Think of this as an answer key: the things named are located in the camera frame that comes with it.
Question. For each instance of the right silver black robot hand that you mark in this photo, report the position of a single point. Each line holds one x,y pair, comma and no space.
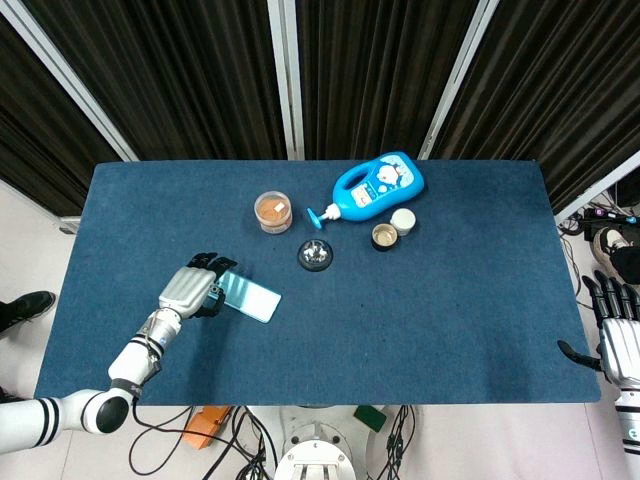
622,345

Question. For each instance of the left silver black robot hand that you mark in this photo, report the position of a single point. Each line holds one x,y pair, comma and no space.
187,290

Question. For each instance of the black smartphone with teal back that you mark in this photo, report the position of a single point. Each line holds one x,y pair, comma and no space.
252,300

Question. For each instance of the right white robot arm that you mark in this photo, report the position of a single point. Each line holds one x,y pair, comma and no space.
629,420

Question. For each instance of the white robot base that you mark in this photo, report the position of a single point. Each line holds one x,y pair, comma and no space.
315,445

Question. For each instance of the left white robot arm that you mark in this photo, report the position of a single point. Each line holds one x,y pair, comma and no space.
130,362

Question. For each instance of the black and white sneaker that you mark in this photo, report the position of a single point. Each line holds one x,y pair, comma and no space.
610,245

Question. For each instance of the clear jar with orange contents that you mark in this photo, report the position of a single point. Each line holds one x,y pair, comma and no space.
273,212

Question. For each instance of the black power strip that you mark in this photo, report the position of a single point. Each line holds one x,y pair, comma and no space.
607,216

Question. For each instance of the black round dish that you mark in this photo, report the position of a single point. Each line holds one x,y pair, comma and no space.
314,254

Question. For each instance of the orange box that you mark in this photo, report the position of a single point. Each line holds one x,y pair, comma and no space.
205,427

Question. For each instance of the black shoe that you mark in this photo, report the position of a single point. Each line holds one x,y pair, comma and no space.
25,310

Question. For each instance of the blue table cloth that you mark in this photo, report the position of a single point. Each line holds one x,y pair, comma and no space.
375,325

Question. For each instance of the black pleated curtain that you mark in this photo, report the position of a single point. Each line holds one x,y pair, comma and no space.
175,75
40,150
560,85
375,70

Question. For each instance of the black cup with tan inside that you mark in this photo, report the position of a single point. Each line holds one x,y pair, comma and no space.
384,236

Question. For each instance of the blue pump lotion bottle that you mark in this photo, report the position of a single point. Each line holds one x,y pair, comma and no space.
377,190

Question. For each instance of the green block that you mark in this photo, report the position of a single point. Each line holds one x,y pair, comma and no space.
371,417

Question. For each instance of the small white lidded jar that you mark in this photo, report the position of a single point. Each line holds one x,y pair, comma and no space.
403,221

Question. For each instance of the white frame post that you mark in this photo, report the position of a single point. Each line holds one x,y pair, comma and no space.
457,80
287,80
70,80
600,187

